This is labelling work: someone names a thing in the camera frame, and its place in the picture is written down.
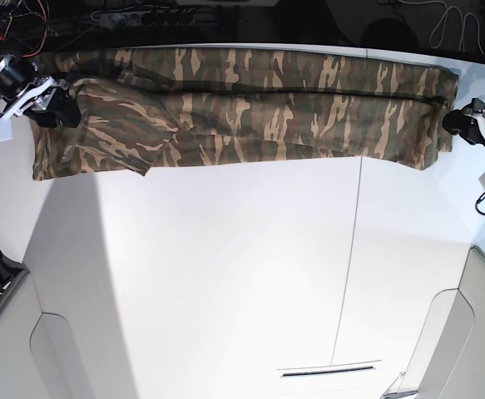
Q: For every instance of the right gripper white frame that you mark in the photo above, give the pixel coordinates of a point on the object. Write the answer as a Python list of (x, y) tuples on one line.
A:
[(46, 100)]

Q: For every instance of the camouflage T-shirt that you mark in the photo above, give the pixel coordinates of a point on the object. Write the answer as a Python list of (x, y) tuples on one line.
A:
[(200, 106)]

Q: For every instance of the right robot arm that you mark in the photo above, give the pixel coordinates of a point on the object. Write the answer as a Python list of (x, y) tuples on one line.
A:
[(15, 63)]

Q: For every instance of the black power strip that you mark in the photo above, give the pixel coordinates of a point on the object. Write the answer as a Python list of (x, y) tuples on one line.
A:
[(157, 18)]

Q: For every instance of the dark round stool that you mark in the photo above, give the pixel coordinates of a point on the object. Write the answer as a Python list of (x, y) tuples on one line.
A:
[(389, 34)]

